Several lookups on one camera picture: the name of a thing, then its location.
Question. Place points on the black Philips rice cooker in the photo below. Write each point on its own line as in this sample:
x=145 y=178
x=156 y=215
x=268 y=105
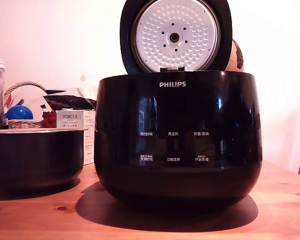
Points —
x=177 y=150

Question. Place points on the black rice cooker lid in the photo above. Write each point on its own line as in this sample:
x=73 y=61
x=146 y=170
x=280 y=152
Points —
x=176 y=37

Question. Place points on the black metallic inner pot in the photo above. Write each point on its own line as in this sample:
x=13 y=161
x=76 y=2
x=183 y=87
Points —
x=35 y=157

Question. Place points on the white Porlex box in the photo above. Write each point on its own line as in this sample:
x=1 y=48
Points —
x=71 y=118

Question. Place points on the dotted patterned cloth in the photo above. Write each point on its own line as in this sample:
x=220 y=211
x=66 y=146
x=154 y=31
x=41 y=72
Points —
x=70 y=100

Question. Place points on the red knitted item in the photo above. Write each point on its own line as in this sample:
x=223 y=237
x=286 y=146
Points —
x=49 y=119

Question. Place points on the brown round vase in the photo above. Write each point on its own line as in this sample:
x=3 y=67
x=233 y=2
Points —
x=236 y=56

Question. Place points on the woven wicker basket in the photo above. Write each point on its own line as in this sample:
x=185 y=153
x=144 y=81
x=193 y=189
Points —
x=25 y=123

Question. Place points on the blue ball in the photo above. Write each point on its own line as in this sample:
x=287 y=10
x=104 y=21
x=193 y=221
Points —
x=20 y=113

